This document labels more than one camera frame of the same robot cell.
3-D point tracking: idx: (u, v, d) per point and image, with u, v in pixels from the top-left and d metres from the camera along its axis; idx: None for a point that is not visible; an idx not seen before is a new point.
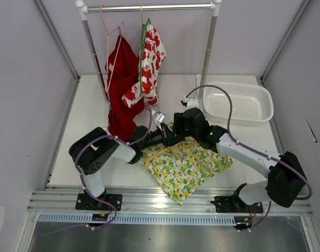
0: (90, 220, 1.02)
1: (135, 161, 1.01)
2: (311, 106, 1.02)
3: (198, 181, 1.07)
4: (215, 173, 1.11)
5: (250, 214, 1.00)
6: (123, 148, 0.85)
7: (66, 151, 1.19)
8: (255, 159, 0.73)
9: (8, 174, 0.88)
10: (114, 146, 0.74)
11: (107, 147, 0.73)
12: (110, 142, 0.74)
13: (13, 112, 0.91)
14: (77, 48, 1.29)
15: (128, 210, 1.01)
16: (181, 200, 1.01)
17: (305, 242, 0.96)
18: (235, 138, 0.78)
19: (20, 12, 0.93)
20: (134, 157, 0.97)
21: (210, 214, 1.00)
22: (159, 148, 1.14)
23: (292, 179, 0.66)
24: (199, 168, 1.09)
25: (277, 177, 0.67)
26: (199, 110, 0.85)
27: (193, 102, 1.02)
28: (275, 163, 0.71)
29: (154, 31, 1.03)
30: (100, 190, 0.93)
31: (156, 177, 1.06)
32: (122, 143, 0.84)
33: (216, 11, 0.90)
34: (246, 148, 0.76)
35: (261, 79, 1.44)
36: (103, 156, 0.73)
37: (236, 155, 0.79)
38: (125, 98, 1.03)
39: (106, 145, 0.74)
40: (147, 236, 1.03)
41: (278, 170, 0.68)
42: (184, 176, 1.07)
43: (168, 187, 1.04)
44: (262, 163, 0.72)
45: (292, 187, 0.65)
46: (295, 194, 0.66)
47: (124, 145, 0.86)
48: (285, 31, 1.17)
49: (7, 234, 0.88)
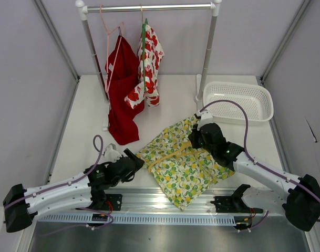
0: (90, 220, 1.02)
1: (99, 190, 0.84)
2: (311, 106, 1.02)
3: (201, 187, 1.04)
4: (218, 179, 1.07)
5: (250, 214, 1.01)
6: (61, 194, 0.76)
7: (66, 151, 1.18)
8: (273, 181, 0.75)
9: (8, 175, 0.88)
10: (22, 213, 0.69)
11: (13, 216, 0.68)
12: (18, 210, 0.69)
13: (14, 112, 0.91)
14: (77, 48, 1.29)
15: (128, 210, 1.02)
16: (183, 205, 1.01)
17: (305, 243, 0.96)
18: (253, 158, 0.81)
19: (20, 11, 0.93)
20: (100, 184, 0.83)
21: (210, 214, 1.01)
22: (163, 151, 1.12)
23: (311, 201, 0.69)
24: (202, 175, 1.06)
25: (296, 201, 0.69)
26: (218, 128, 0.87)
27: (207, 115, 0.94)
28: (295, 186, 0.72)
29: (152, 31, 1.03)
30: (86, 202, 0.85)
31: (158, 181, 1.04)
32: (56, 189, 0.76)
33: (216, 11, 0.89)
34: (264, 169, 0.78)
35: (261, 79, 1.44)
36: (13, 225, 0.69)
37: (254, 175, 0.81)
38: (128, 100, 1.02)
39: (14, 213, 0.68)
40: (147, 236, 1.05)
41: (298, 193, 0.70)
42: (187, 182, 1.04)
43: (170, 191, 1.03)
44: (281, 185, 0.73)
45: (312, 210, 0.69)
46: (315, 216, 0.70)
47: (64, 188, 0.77)
48: (285, 30, 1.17)
49: (7, 235, 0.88)
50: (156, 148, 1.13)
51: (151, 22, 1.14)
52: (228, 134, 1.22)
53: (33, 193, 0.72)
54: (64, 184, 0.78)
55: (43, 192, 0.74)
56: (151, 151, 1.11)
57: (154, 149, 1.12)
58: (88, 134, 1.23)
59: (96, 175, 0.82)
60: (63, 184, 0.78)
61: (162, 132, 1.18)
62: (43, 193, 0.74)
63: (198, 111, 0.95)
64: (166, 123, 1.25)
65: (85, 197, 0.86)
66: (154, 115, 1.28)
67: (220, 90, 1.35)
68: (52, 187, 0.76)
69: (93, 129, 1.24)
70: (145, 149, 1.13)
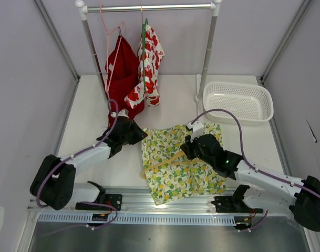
0: (90, 220, 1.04)
1: (115, 153, 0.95)
2: (311, 106, 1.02)
3: (184, 192, 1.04)
4: (205, 192, 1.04)
5: (250, 214, 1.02)
6: (92, 155, 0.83)
7: (67, 151, 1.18)
8: (278, 187, 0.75)
9: (8, 174, 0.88)
10: (73, 169, 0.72)
11: (63, 175, 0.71)
12: (66, 168, 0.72)
13: (13, 111, 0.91)
14: (77, 48, 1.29)
15: (128, 210, 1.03)
16: (158, 200, 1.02)
17: (305, 243, 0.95)
18: (254, 166, 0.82)
19: (20, 11, 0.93)
20: (114, 148, 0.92)
21: (210, 214, 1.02)
22: (163, 147, 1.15)
23: (319, 202, 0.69)
24: (189, 180, 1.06)
25: (305, 206, 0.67)
26: (215, 138, 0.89)
27: (198, 125, 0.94)
28: (300, 189, 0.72)
29: (152, 31, 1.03)
30: (95, 192, 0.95)
31: (146, 169, 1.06)
32: (86, 151, 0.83)
33: (216, 11, 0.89)
34: (268, 176, 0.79)
35: (261, 79, 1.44)
36: (64, 189, 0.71)
37: (257, 182, 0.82)
38: (128, 100, 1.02)
39: (62, 175, 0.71)
40: (147, 236, 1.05)
41: (305, 197, 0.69)
42: (173, 181, 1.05)
43: (153, 183, 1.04)
44: (287, 190, 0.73)
45: (319, 209, 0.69)
46: None
47: (91, 150, 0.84)
48: (285, 30, 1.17)
49: (8, 234, 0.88)
50: (160, 140, 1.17)
51: (151, 22, 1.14)
52: (226, 135, 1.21)
53: (71, 155, 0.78)
54: (90, 147, 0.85)
55: (79, 155, 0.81)
56: (154, 140, 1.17)
57: (157, 140, 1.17)
58: (88, 134, 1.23)
59: (107, 139, 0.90)
60: (88, 147, 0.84)
61: (173, 127, 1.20)
62: (79, 156, 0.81)
63: (189, 123, 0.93)
64: (166, 123, 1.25)
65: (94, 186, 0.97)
66: (154, 115, 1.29)
67: (220, 90, 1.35)
68: (81, 151, 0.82)
69: (93, 129, 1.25)
70: (151, 134, 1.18)
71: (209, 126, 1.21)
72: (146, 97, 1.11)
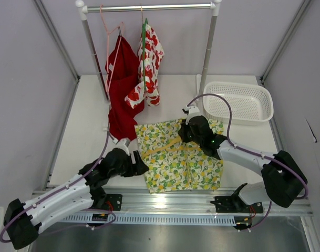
0: (90, 220, 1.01)
1: (97, 187, 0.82)
2: (311, 106, 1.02)
3: (178, 184, 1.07)
4: (198, 187, 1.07)
5: (250, 214, 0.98)
6: (61, 199, 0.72)
7: (67, 151, 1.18)
8: (250, 159, 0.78)
9: (8, 174, 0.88)
10: (29, 224, 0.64)
11: (18, 230, 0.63)
12: (22, 221, 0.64)
13: (13, 111, 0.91)
14: (77, 48, 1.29)
15: (128, 210, 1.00)
16: (152, 189, 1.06)
17: (305, 243, 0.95)
18: (233, 143, 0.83)
19: (20, 12, 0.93)
20: (98, 182, 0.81)
21: (210, 214, 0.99)
22: (164, 139, 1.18)
23: (291, 179, 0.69)
24: (185, 174, 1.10)
25: (270, 174, 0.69)
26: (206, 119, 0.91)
27: (195, 108, 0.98)
28: (269, 160, 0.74)
29: (152, 31, 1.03)
30: (87, 203, 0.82)
31: (143, 158, 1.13)
32: (55, 195, 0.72)
33: (216, 10, 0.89)
34: (245, 151, 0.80)
35: (261, 79, 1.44)
36: (20, 240, 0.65)
37: (237, 159, 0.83)
38: (128, 100, 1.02)
39: (18, 228, 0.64)
40: (147, 236, 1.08)
41: (272, 167, 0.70)
42: (168, 172, 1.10)
43: (150, 172, 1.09)
44: (257, 162, 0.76)
45: (289, 185, 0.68)
46: (294, 191, 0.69)
47: (63, 192, 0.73)
48: (284, 30, 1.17)
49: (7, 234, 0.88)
50: (161, 132, 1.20)
51: (151, 22, 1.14)
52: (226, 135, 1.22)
53: (32, 204, 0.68)
54: (62, 188, 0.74)
55: (43, 201, 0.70)
56: (155, 132, 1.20)
57: (159, 133, 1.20)
58: (88, 134, 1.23)
59: (91, 175, 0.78)
60: (60, 188, 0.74)
61: (176, 120, 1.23)
62: (44, 201, 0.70)
63: (187, 105, 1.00)
64: None
65: (86, 198, 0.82)
66: (154, 115, 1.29)
67: (220, 90, 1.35)
68: (51, 194, 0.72)
69: (93, 129, 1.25)
70: (153, 126, 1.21)
71: (212, 122, 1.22)
72: (147, 97, 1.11)
